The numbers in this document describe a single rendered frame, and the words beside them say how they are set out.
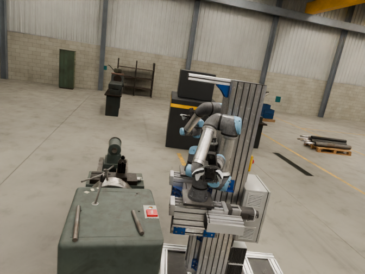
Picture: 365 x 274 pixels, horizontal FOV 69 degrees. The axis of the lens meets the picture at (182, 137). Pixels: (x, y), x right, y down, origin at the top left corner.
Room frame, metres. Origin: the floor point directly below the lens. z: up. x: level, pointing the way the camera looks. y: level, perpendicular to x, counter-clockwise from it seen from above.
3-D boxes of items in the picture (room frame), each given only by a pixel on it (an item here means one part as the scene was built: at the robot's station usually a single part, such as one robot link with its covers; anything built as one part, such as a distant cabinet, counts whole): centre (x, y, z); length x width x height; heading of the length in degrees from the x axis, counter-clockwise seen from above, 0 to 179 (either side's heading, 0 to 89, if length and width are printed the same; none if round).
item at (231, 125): (1.76, -0.31, 1.54); 0.15 x 0.12 x 0.55; 74
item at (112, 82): (9.99, 2.86, 0.82); 2.22 x 0.91 x 1.64; 13
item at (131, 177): (2.34, 0.59, 0.95); 0.43 x 0.18 x 0.04; 105
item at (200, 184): (1.80, -0.18, 1.33); 0.13 x 0.12 x 0.14; 74
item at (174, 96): (7.43, -0.13, 0.98); 1.81 x 1.22 x 1.95; 5
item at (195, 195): (1.80, -0.18, 1.21); 0.15 x 0.15 x 0.10
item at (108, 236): (1.33, 0.32, 1.06); 0.59 x 0.48 x 0.39; 15
